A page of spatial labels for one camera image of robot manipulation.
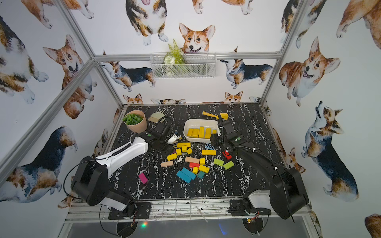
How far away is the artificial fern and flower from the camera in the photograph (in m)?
0.81

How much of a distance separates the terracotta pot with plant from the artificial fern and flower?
36 cm

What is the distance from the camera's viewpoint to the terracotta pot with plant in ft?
3.17
